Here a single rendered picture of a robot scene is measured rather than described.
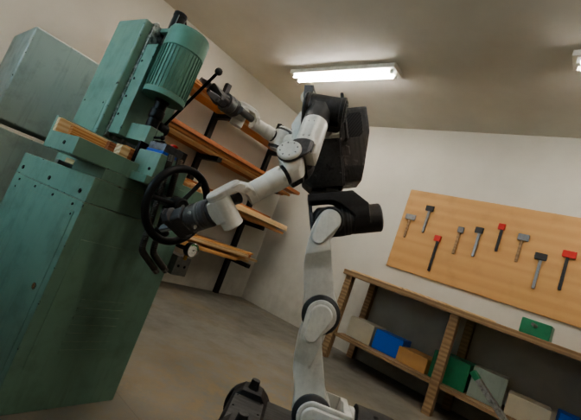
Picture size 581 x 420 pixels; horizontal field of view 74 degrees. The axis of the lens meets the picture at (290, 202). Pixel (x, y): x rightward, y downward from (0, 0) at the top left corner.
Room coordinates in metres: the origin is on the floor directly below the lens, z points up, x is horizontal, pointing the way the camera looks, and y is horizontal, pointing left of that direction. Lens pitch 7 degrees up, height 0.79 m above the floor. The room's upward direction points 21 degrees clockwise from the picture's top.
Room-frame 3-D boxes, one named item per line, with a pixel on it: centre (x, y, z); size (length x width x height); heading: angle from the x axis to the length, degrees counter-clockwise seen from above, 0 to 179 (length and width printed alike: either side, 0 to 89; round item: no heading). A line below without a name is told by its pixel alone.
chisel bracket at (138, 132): (1.57, 0.66, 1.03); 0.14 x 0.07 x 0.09; 55
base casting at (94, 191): (1.62, 0.75, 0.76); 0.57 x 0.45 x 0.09; 55
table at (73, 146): (1.48, 0.57, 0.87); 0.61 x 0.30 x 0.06; 145
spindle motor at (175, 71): (1.55, 0.65, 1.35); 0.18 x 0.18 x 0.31
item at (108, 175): (1.52, 0.60, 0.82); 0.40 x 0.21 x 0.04; 145
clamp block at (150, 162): (1.43, 0.50, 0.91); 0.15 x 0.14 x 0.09; 145
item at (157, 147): (1.43, 0.49, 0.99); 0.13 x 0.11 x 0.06; 145
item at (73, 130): (1.58, 0.63, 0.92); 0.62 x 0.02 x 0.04; 145
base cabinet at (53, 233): (1.62, 0.75, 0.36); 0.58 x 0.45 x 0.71; 55
